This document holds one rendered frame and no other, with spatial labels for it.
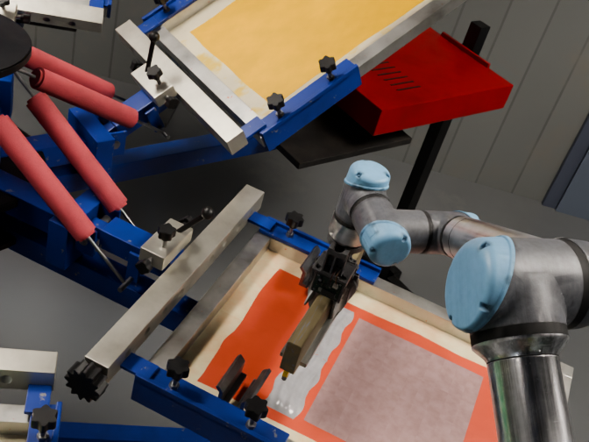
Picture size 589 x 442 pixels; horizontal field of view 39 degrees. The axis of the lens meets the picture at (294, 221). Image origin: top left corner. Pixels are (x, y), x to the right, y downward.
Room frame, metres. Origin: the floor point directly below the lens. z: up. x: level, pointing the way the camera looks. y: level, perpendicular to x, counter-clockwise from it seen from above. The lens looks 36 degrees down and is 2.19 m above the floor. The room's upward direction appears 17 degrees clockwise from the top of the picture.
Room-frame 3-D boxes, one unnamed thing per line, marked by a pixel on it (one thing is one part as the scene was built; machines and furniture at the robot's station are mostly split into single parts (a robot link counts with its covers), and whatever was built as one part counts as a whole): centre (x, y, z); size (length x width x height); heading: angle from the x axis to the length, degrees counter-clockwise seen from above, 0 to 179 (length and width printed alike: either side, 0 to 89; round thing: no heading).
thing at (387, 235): (1.14, -0.16, 1.39); 0.11 x 0.11 x 0.08; 25
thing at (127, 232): (1.34, 0.30, 1.02); 0.17 x 0.06 x 0.05; 77
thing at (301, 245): (1.54, -0.08, 0.98); 0.30 x 0.05 x 0.07; 77
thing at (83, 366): (0.97, 0.27, 1.02); 0.07 x 0.06 x 0.07; 77
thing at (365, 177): (1.22, -0.10, 1.39); 0.09 x 0.08 x 0.11; 25
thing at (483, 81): (2.49, -0.18, 1.06); 0.61 x 0.46 x 0.12; 137
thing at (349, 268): (1.22, -0.10, 1.23); 0.09 x 0.08 x 0.12; 167
